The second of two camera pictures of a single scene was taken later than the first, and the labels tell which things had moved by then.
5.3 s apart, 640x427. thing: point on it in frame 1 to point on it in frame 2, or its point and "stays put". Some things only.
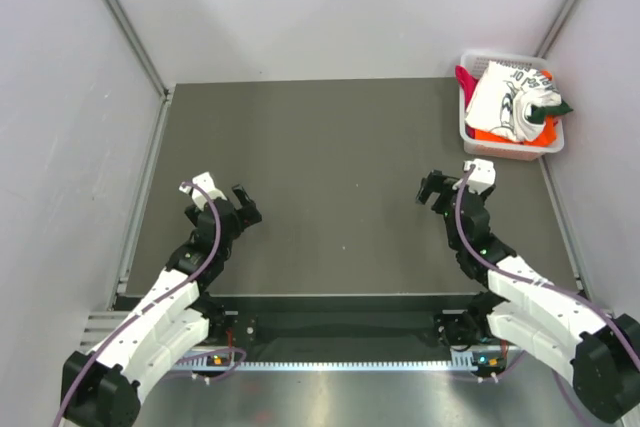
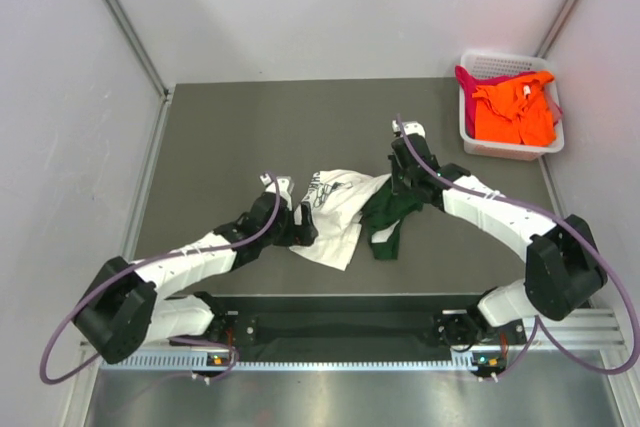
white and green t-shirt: x=514 y=101 to x=345 y=206
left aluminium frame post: x=124 y=19 stays put
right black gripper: x=435 y=183 to x=396 y=185
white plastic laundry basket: x=477 y=63 stays put
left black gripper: x=245 y=216 to x=300 y=235
